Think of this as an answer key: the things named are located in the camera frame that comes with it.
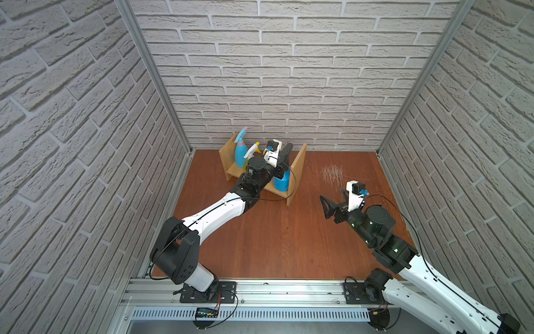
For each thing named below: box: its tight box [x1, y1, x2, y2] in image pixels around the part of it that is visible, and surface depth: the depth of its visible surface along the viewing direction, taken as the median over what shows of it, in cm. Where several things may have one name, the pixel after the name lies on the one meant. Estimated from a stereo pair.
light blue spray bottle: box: [234, 126, 249, 169], surface depth 94 cm
